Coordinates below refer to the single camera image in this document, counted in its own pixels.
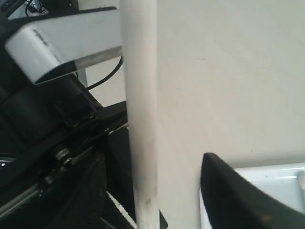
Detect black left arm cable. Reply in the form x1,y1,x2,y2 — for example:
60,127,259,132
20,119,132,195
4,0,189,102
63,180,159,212
87,56,124,89

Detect white plastic tray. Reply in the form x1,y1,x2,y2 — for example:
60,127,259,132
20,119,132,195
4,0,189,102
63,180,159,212
199,162,305,229

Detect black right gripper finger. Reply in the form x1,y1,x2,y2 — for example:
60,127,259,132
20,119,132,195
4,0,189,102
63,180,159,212
201,152,305,229

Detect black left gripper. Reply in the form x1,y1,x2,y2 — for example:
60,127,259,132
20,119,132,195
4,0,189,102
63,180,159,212
0,10,130,229

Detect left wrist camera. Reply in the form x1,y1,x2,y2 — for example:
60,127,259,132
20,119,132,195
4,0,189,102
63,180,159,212
4,8,122,84

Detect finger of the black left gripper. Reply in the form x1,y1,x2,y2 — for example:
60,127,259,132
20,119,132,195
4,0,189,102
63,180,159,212
106,127,168,229

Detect white drumstick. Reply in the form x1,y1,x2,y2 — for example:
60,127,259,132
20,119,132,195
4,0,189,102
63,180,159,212
297,171,305,191
119,0,160,229

